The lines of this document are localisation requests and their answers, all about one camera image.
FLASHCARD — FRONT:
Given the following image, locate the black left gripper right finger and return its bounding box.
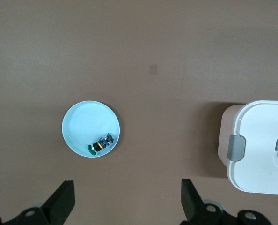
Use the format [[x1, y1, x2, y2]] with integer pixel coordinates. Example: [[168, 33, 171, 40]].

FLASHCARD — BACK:
[[180, 178, 272, 225]]

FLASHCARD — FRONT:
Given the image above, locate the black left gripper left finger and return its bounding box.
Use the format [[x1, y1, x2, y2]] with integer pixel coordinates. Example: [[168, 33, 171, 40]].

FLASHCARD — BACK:
[[0, 180, 75, 225]]

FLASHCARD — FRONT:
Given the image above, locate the pink box with white lid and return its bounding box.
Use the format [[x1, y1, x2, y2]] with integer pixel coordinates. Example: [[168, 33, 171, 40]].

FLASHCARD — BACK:
[[218, 100, 278, 196]]

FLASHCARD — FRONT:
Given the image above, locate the light blue round plate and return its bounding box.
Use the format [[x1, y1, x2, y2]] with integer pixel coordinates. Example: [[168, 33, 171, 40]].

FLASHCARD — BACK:
[[61, 100, 121, 158]]

